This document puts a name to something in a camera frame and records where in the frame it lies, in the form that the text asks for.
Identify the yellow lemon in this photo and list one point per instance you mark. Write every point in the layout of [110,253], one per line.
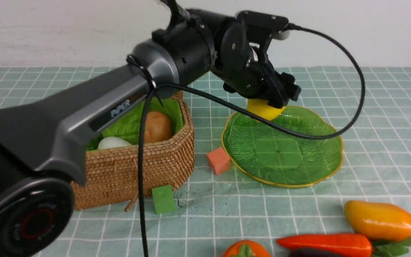
[262,109]

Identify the brown potato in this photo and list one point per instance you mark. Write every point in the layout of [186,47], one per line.
[158,127]

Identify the salmon pink foam cube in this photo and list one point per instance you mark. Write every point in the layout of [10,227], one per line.
[218,161]

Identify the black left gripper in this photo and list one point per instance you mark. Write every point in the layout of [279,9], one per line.
[256,78]

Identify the green glass leaf plate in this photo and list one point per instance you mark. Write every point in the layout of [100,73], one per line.
[278,159]

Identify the orange persimmon green calyx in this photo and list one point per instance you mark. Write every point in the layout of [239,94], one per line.
[246,248]

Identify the orange yellow mango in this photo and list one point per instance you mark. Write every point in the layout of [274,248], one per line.
[378,221]

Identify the orange carrot with leaves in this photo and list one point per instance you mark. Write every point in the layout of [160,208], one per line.
[347,244]

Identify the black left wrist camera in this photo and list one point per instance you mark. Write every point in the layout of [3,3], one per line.
[262,28]

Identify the green foam cube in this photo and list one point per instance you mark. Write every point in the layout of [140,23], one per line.
[163,199]

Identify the green checkered tablecloth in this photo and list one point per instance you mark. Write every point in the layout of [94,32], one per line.
[215,211]

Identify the woven wicker basket green lining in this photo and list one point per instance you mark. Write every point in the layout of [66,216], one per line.
[112,173]

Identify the white radish with leaves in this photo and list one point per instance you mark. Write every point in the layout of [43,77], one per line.
[107,142]

